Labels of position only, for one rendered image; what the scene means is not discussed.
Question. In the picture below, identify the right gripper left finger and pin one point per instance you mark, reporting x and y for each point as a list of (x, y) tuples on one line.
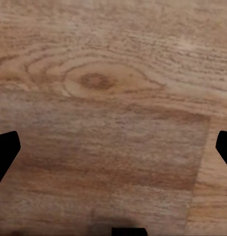
[(9, 148)]

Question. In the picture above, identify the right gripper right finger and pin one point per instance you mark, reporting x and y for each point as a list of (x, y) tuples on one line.
[(221, 145)]

